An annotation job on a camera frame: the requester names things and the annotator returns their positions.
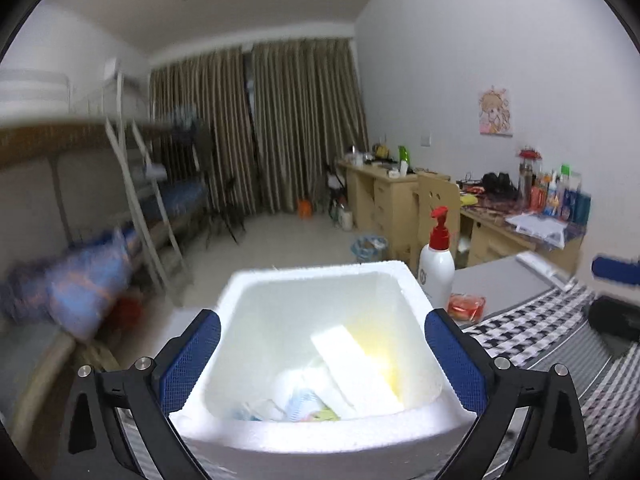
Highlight yellow foam net sleeve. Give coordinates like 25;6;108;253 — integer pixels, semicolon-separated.
347;325;401;398

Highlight blue face mask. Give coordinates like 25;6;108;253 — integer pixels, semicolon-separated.
231;390;329;422

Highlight white tissue sheet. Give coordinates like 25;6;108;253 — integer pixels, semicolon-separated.
271;358;355;420

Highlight green tissue packet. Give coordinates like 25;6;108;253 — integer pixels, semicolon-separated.
306;408;340;422

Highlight houndstooth table cloth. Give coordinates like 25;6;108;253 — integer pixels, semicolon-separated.
119;278;640;480

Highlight wooden desk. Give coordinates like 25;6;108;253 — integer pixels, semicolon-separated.
338;160;585;274

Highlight printed paper sheets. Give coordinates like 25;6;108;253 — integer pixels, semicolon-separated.
506;212;567;249

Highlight white remote control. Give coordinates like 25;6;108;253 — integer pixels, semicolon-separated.
515;252;576;292

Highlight red snack packet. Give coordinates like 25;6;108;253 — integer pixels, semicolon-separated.
447;294;486;323

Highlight blue plaid quilt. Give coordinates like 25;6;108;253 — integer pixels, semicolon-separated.
1;229;140;341

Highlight white lotion pump bottle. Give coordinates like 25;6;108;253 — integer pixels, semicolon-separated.
418;206;456;309

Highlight white styrofoam box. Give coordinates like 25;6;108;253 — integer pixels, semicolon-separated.
170;261;474;455

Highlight wooden smiley chair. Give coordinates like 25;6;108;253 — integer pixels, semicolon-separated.
414;174;461;261

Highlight trash bin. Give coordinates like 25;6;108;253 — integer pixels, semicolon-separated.
350;235;388;263

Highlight metal bunk bed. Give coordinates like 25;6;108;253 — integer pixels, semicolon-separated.
1;68;212;304

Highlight orange bag on floor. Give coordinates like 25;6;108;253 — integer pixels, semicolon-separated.
297;200;314;219

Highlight brown striped curtains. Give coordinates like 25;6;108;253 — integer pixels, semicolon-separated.
150;38;369;214

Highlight anime girl wall poster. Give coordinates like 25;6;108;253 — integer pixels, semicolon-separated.
478;87;513;136

